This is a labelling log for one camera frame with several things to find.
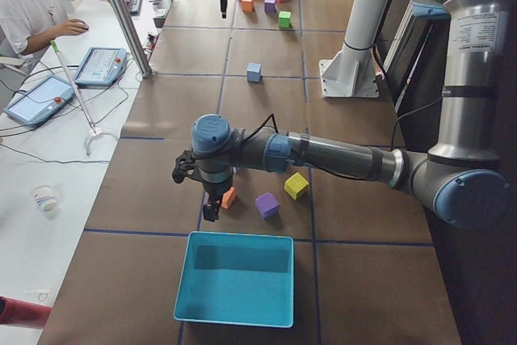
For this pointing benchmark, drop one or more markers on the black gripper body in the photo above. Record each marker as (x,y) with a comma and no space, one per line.
(215,188)

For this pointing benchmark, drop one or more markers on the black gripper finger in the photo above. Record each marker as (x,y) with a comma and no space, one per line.
(223,8)
(211,208)

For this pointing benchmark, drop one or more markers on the light blue foam block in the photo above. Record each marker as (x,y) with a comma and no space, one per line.
(254,72)

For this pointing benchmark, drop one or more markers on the orange foam block left side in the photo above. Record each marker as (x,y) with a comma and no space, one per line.
(228,198)

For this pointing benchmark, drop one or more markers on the orange foam block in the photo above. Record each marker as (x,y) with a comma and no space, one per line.
(247,5)
(228,198)

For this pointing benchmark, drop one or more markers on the orange foam block right side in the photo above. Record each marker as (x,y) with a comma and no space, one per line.
(247,5)

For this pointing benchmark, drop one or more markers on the purple foam block right side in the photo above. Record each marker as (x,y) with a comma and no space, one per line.
(269,6)

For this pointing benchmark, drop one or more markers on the purple foam block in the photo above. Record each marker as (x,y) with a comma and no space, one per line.
(269,6)
(267,205)

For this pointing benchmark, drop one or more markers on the purple foam block left side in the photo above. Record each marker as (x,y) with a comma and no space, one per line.
(267,205)

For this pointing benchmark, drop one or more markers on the green foam block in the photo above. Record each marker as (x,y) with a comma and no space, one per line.
(284,19)

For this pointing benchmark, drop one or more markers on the teal plastic bin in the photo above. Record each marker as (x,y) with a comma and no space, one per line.
(237,279)

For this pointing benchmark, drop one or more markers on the yellow foam block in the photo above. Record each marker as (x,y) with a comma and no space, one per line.
(296,186)

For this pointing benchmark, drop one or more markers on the grabber stick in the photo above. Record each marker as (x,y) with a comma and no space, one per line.
(96,132)

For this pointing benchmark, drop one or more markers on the teach pendant far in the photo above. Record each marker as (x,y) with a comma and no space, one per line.
(101,67)

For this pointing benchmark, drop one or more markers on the teach pendant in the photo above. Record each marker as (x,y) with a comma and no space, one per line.
(41,102)
(101,67)

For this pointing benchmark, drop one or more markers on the paper cup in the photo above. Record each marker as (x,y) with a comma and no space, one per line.
(44,198)

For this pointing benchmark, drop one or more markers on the teach pendant near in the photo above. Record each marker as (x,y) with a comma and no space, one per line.
(41,102)

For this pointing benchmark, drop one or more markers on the person in white shirt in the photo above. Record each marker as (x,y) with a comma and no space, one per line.
(31,25)

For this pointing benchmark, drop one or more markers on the red bottle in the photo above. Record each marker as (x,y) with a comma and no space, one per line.
(24,314)

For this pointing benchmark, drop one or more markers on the aluminium frame post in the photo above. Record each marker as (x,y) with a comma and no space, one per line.
(131,36)

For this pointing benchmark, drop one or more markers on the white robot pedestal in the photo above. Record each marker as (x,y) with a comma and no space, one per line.
(351,72)

